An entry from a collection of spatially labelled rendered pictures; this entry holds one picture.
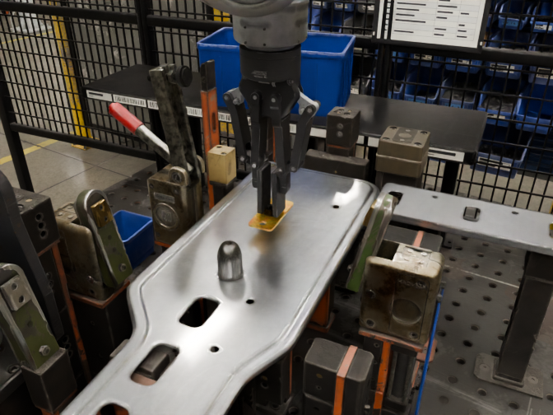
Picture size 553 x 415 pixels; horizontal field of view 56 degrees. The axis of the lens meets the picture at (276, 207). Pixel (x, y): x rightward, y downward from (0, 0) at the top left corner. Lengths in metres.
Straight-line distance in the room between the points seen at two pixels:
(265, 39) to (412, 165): 0.40
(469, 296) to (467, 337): 0.12
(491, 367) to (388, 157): 0.41
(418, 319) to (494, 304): 0.51
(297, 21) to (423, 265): 0.32
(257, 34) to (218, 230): 0.29
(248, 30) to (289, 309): 0.32
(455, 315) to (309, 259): 0.49
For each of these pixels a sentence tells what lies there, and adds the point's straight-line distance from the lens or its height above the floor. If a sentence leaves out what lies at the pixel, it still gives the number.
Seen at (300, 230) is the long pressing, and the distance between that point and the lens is 0.76.
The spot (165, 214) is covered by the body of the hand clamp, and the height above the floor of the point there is 0.99.
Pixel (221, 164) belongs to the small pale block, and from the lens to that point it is 0.84.
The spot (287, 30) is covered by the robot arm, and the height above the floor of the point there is 1.29.
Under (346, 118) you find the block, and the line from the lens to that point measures 0.95.
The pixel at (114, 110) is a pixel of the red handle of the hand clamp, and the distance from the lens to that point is 0.83.
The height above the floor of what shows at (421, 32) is 1.18.
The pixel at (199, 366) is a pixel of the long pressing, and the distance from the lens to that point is 0.57.
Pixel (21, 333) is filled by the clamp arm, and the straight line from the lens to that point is 0.60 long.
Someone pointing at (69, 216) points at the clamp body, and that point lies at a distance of 0.71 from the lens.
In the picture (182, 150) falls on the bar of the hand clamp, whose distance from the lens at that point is 0.77.
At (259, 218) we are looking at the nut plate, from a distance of 0.75.
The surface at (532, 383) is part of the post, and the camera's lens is 1.03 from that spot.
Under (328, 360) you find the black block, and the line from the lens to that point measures 0.58.
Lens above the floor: 1.41
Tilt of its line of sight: 31 degrees down
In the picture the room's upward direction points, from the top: straight up
